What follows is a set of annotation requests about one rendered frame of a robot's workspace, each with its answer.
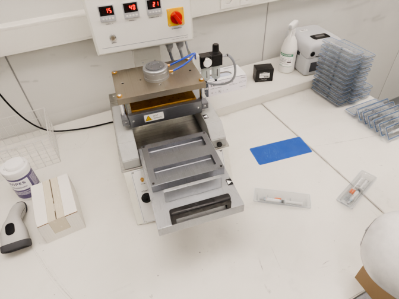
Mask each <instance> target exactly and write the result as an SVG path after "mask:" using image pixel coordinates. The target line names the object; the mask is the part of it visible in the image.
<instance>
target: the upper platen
mask: <svg viewBox="0 0 399 299"><path fill-rule="evenodd" d="M191 100H196V97H195V95H194V93H193V92H192V91H187V92H183V93H177V94H172V95H168V96H163V97H157V98H152V99H148V100H143V101H137V102H133V103H130V104H129V105H130V108H131V112H132V113H134V112H139V111H143V110H148V109H153V108H157V107H162V106H168V105H171V104H176V103H181V102H185V101H191Z"/></svg>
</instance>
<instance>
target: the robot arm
mask: <svg viewBox="0 0 399 299"><path fill-rule="evenodd" d="M360 256H361V260H362V263H363V265H364V268H365V270H366V271H367V273H368V275H369V276H370V277H371V278H372V279H373V281H374V282H375V283H376V284H377V285H379V286H380V287H381V288H382V289H383V290H385V291H386V292H387V293H389V294H390V295H392V296H393V297H395V298H396V299H399V211H391V212H387V213H385V214H382V215H381V216H379V217H378V218H375V219H374V221H373V222H372V223H371V224H370V225H369V227H367V228H366V230H365V233H364V235H363V238H362V241H361V242H360Z"/></svg>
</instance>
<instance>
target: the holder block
mask: <svg viewBox="0 0 399 299"><path fill-rule="evenodd" d="M141 149H142V153H143V156H144V161H145V165H146V168H147V173H148V177H149V179H150V184H151V188H152V191H153V192H158V191H160V190H164V189H168V188H171V187H175V186H180V185H184V184H187V183H190V182H195V181H198V180H202V179H206V178H209V177H213V176H217V175H221V174H224V165H223V164H222V162H221V160H220V158H219V156H218V154H217V153H216V151H215V149H214V147H213V145H212V143H211V141H210V139H209V137H208V135H207V133H206V132H205V131H204V132H199V133H195V134H191V135H187V136H182V137H178V138H173V139H169V140H165V141H161V142H156V143H153V144H148V145H143V146H141Z"/></svg>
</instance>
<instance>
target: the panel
mask: <svg viewBox="0 0 399 299"><path fill-rule="evenodd" d="M216 152H217V153H218V156H219V157H220V159H221V161H222V163H223V165H224V167H225V168H226V166H225V162H224V154H223V149H222V148H221V149H217V150H216ZM130 174H131V178H132V182H133V185H134V189H135V194H136V197H137V201H138V205H139V208H140V212H141V216H142V221H143V223H144V224H146V223H149V222H153V221H155V217H154V212H153V208H152V205H151V201H150V202H148V203H145V202H144V201H143V196H144V195H145V194H149V192H148V188H147V184H146V180H145V175H144V171H143V168H141V169H138V170H133V171H130Z"/></svg>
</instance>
